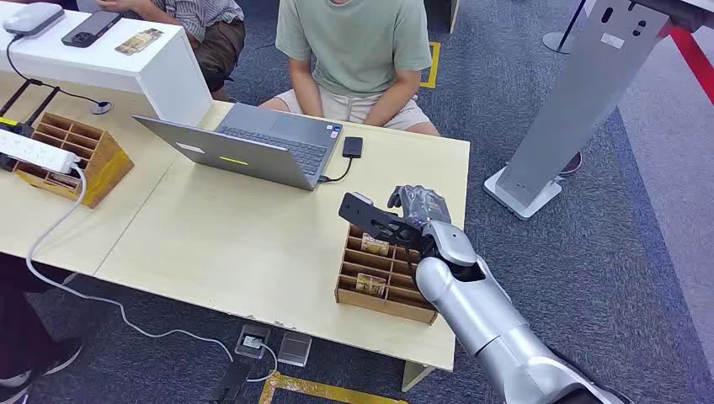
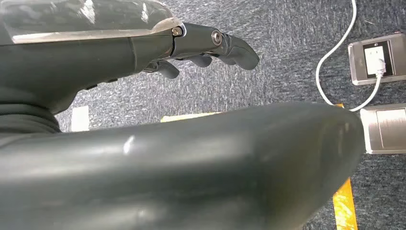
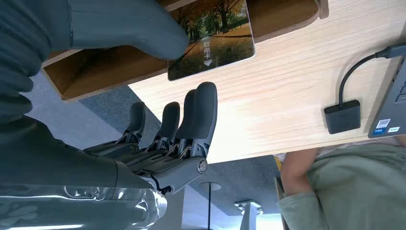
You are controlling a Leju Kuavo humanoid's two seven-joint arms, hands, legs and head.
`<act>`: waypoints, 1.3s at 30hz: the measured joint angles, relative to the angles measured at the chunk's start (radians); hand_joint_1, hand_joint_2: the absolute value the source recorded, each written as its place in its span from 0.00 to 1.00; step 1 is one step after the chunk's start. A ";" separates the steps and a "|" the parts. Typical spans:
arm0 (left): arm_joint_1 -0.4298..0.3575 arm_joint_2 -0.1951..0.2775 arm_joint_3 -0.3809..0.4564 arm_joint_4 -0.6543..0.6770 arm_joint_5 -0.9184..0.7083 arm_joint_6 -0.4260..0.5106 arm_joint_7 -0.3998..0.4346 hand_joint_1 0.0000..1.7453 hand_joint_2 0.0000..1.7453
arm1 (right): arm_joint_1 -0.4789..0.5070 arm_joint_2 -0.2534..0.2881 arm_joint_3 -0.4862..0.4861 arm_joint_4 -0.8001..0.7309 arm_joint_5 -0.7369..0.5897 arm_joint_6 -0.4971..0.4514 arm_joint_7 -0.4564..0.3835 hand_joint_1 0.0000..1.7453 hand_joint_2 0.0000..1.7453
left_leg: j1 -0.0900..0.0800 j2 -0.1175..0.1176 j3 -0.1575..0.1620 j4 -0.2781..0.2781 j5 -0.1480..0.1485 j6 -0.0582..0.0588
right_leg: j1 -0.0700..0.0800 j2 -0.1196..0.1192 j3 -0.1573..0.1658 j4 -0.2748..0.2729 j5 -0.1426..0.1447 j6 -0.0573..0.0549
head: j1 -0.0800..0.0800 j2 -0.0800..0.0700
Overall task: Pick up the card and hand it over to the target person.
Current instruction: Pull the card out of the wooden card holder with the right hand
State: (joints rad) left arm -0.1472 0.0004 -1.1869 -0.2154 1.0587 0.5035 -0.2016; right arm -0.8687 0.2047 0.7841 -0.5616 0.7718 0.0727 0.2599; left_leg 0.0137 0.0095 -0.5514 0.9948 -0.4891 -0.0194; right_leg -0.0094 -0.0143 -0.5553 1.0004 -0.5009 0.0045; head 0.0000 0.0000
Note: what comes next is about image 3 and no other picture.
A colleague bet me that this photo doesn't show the wooden card tray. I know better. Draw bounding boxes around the wooden card tray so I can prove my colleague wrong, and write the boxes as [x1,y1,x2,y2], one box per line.
[41,0,329,103]

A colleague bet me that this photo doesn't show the person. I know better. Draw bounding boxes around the person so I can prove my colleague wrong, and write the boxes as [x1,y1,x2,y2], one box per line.
[277,136,406,230]

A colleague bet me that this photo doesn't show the clear plastic film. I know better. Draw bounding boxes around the clear plastic film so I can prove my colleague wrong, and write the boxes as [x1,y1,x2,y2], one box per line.
[0,184,168,230]

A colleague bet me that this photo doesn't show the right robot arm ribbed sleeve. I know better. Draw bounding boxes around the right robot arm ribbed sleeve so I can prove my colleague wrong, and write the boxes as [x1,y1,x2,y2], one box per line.
[0,0,71,124]

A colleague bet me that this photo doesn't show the round base pole stand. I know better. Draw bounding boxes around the round base pole stand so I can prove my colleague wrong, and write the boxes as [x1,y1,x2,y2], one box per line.
[199,181,222,230]

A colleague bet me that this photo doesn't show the black usb hub adapter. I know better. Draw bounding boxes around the black usb hub adapter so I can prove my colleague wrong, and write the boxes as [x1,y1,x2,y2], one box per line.
[324,99,362,135]

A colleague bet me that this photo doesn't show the grey laptop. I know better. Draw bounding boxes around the grey laptop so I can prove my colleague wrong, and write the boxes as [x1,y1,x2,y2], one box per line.
[367,55,406,139]

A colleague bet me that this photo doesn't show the white pedestal table leg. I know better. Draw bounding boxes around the white pedestal table leg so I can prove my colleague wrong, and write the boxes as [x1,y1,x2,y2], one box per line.
[234,199,264,230]

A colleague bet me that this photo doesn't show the black adapter cable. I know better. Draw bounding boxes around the black adapter cable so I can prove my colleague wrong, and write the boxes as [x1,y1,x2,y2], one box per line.
[338,42,406,106]

